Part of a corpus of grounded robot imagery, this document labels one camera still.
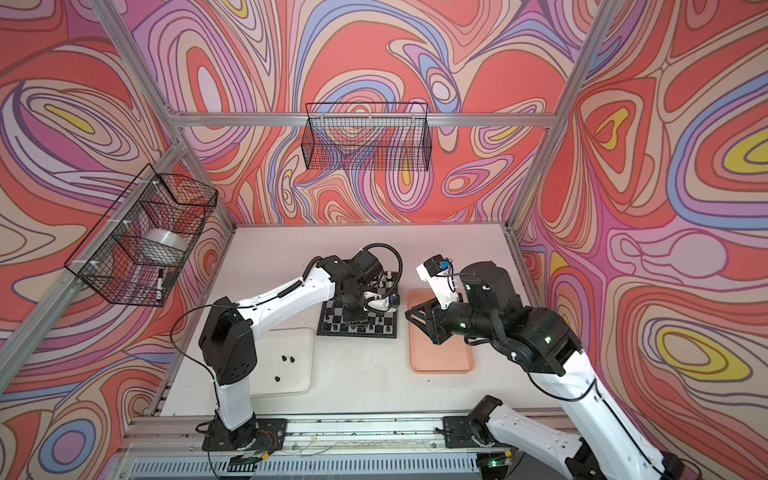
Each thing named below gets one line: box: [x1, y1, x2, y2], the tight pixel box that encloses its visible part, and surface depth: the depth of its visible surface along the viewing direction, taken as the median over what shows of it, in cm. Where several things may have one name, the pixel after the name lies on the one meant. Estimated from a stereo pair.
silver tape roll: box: [142, 228, 190, 253], surface depth 75 cm
